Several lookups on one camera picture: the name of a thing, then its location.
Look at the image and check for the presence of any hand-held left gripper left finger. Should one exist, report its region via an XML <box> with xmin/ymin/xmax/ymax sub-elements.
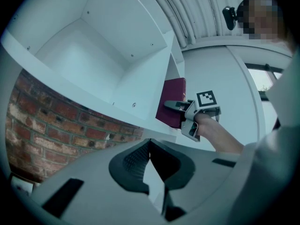
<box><xmin>30</xmin><ymin>138</ymin><xmax>150</xmax><ymax>219</ymax></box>

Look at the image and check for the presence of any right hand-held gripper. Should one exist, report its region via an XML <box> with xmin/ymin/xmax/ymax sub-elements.
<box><xmin>164</xmin><ymin>90</ymin><xmax>221</xmax><ymax>142</ymax></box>

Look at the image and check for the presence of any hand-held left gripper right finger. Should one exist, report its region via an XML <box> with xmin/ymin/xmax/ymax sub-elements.
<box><xmin>150</xmin><ymin>138</ymin><xmax>240</xmax><ymax>221</ymax></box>

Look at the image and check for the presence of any dark red hardcover book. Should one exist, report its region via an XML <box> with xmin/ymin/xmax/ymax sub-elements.
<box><xmin>156</xmin><ymin>77</ymin><xmax>187</xmax><ymax>130</ymax></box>

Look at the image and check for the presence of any person's right forearm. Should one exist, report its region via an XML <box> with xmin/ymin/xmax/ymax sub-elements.
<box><xmin>195</xmin><ymin>113</ymin><xmax>246</xmax><ymax>154</ymax></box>

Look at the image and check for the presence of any person's short-sleeved shirt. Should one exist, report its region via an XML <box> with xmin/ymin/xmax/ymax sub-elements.
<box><xmin>239</xmin><ymin>38</ymin><xmax>300</xmax><ymax>220</ymax></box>

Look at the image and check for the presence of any dark framed window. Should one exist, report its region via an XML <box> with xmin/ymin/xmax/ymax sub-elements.
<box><xmin>245</xmin><ymin>63</ymin><xmax>285</xmax><ymax>132</ymax></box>

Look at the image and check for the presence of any bundle of white ceiling pipes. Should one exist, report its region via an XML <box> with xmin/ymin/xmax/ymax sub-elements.
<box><xmin>145</xmin><ymin>0</ymin><xmax>249</xmax><ymax>49</ymax></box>

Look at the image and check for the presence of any white shelf unit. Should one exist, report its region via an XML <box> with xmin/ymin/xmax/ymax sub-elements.
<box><xmin>0</xmin><ymin>0</ymin><xmax>187</xmax><ymax>147</ymax></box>

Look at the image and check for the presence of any person's head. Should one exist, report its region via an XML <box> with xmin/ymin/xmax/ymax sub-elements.
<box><xmin>236</xmin><ymin>0</ymin><xmax>291</xmax><ymax>42</ymax></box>

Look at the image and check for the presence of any black head camera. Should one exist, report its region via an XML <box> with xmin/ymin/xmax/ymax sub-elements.
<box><xmin>222</xmin><ymin>6</ymin><xmax>237</xmax><ymax>30</ymax></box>

